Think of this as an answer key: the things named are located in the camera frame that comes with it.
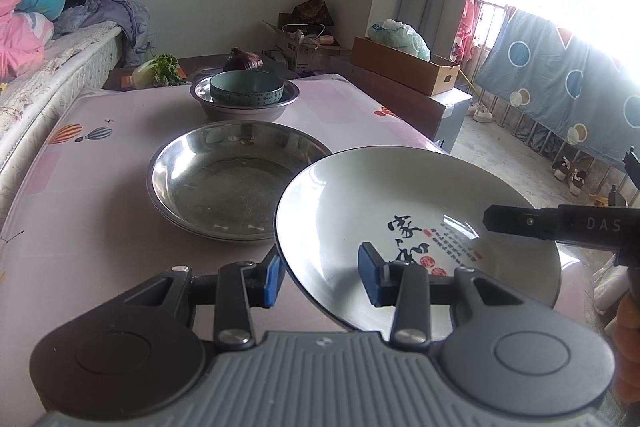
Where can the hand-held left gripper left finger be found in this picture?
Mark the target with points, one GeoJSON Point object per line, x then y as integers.
{"type": "Point", "coordinates": [272, 277]}

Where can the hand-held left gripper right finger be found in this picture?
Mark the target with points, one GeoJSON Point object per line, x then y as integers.
{"type": "Point", "coordinates": [370, 274]}

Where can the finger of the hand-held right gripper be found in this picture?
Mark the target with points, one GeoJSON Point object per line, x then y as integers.
{"type": "Point", "coordinates": [520, 221]}

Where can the large steel plate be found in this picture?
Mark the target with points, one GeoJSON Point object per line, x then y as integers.
{"type": "Point", "coordinates": [225, 239]}

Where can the white printed ceramic plate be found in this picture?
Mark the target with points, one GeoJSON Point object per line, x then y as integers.
{"type": "Point", "coordinates": [350, 197]}

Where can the green ceramic bowl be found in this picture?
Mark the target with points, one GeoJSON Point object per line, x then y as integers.
{"type": "Point", "coordinates": [245, 96]}

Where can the person's right hand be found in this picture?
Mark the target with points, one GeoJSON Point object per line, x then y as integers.
{"type": "Point", "coordinates": [630, 347]}

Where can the black white shoe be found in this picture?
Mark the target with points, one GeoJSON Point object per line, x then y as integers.
{"type": "Point", "coordinates": [578, 183]}
{"type": "Point", "coordinates": [561, 168]}

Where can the metal drying rack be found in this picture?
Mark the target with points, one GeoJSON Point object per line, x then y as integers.
{"type": "Point", "coordinates": [501, 112]}

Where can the grey plastic cabinet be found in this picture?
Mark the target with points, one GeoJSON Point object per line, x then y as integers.
{"type": "Point", "coordinates": [457, 117]}

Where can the blue hanging blanket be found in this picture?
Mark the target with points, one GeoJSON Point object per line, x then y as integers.
{"type": "Point", "coordinates": [550, 72]}

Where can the pink printed tablecloth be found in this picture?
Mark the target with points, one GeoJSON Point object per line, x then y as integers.
{"type": "Point", "coordinates": [125, 207]}

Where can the brown wooden panel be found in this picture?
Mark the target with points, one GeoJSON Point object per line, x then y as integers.
{"type": "Point", "coordinates": [405, 102]}

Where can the long cardboard box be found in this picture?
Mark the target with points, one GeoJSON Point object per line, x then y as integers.
{"type": "Point", "coordinates": [395, 64]}

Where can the pink hanging garment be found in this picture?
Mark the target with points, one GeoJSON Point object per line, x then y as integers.
{"type": "Point", "coordinates": [470, 22]}

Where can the red onion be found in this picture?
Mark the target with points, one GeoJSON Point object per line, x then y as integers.
{"type": "Point", "coordinates": [242, 61]}

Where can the green plastic bag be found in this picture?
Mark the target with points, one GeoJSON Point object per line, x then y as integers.
{"type": "Point", "coordinates": [400, 37]}

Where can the open cardboard box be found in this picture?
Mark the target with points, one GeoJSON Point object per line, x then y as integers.
{"type": "Point", "coordinates": [300, 57]}

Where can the bok choy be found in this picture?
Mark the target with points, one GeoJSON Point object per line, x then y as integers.
{"type": "Point", "coordinates": [160, 69]}

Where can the dark snack bag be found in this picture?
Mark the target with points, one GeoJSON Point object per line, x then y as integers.
{"type": "Point", "coordinates": [312, 9]}

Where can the white mattress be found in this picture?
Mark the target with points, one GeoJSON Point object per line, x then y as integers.
{"type": "Point", "coordinates": [50, 77]}

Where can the grey clothes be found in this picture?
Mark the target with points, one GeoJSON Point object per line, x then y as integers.
{"type": "Point", "coordinates": [115, 14]}

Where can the pink blanket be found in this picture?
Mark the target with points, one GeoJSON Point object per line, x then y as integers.
{"type": "Point", "coordinates": [20, 42]}

